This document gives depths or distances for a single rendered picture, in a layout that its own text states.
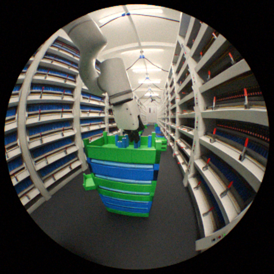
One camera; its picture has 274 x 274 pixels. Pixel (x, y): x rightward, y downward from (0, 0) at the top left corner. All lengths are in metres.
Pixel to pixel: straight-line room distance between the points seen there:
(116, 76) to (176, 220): 0.83
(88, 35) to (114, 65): 0.14
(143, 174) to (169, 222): 0.48
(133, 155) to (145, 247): 0.58
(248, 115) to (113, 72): 0.49
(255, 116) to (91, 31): 0.55
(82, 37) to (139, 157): 0.42
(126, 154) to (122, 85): 0.22
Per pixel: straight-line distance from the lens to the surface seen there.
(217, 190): 0.54
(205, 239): 0.64
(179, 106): 1.37
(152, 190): 0.39
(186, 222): 0.73
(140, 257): 0.64
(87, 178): 1.05
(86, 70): 0.32
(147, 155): 0.28
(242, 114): 0.43
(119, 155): 0.29
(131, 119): 0.27
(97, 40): 0.28
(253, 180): 0.40
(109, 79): 0.27
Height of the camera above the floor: 0.63
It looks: 13 degrees down
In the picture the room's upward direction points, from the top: straight up
